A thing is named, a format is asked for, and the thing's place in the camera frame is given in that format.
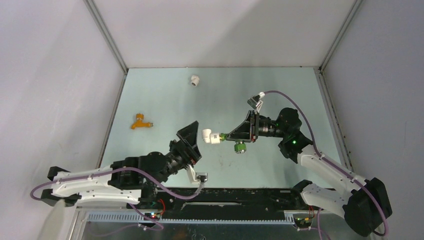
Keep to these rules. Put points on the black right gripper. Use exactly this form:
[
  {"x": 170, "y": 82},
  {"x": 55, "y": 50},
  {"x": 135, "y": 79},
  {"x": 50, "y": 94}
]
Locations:
[{"x": 248, "y": 130}]

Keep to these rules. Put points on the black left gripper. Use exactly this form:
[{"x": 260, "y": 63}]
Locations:
[{"x": 188, "y": 151}]

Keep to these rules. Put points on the green water faucet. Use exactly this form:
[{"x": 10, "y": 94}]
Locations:
[{"x": 239, "y": 145}]

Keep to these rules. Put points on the white pipe elbow fitting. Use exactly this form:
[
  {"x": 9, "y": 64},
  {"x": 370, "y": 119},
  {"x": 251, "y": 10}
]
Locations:
[{"x": 210, "y": 137}]

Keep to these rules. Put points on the orange water faucet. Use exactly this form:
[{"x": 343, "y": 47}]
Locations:
[{"x": 139, "y": 122}]

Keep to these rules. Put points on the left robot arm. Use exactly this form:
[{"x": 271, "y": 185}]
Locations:
[{"x": 133, "y": 180}]

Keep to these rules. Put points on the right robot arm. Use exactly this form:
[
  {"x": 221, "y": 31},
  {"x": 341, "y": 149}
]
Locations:
[{"x": 363, "y": 203}]

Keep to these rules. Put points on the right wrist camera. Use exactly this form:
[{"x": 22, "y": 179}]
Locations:
[{"x": 256, "y": 102}]

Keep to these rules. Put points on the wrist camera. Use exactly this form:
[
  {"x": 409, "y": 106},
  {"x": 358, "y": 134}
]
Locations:
[
  {"x": 196, "y": 177},
  {"x": 256, "y": 102}
]

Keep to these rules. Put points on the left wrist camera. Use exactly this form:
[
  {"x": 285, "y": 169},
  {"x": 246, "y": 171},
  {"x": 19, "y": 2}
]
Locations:
[{"x": 196, "y": 177}]

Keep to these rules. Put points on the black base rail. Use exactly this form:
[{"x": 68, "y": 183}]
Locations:
[{"x": 228, "y": 204}]

